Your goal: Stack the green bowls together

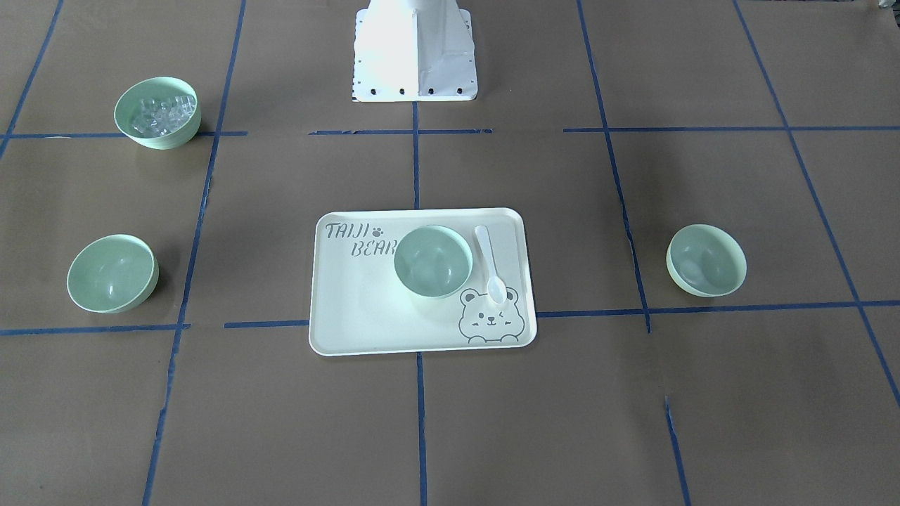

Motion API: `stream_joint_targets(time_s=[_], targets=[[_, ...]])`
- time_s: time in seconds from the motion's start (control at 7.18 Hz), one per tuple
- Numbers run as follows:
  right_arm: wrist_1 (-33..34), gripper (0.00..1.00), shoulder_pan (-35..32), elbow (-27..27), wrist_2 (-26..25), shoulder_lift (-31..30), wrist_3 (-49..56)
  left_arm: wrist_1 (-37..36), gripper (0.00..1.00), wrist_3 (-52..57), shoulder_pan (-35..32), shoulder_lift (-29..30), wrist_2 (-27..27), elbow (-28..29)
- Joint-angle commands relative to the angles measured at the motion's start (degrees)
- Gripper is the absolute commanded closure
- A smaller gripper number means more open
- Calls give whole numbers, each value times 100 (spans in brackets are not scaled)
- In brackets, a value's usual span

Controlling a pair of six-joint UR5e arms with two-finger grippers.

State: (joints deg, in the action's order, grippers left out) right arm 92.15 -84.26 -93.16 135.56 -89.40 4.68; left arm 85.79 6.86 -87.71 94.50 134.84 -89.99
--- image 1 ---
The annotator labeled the green bowl on tray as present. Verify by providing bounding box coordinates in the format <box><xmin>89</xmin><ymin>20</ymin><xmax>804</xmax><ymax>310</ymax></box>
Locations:
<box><xmin>393</xmin><ymin>225</ymin><xmax>475</xmax><ymax>299</ymax></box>

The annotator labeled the pale green bear tray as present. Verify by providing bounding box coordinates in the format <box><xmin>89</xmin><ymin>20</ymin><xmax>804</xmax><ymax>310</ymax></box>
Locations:
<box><xmin>309</xmin><ymin>207</ymin><xmax>537</xmax><ymax>356</ymax></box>

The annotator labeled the white plastic spoon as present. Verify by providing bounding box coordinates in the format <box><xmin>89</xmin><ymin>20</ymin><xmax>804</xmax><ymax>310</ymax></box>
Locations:
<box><xmin>475</xmin><ymin>225</ymin><xmax>507</xmax><ymax>305</ymax></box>

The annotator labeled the green bowl with ice cubes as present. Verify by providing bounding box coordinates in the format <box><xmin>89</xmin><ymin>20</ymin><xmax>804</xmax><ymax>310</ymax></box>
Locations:
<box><xmin>113</xmin><ymin>77</ymin><xmax>202</xmax><ymax>150</ymax></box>

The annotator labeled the clear ice cubes pile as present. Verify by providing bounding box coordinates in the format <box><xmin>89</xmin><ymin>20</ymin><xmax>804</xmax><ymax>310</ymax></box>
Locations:
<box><xmin>131</xmin><ymin>95</ymin><xmax>197</xmax><ymax>138</ymax></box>

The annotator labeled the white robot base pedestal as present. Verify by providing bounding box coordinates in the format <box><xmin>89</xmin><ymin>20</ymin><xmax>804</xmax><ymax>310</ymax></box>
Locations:
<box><xmin>352</xmin><ymin>1</ymin><xmax>479</xmax><ymax>103</ymax></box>

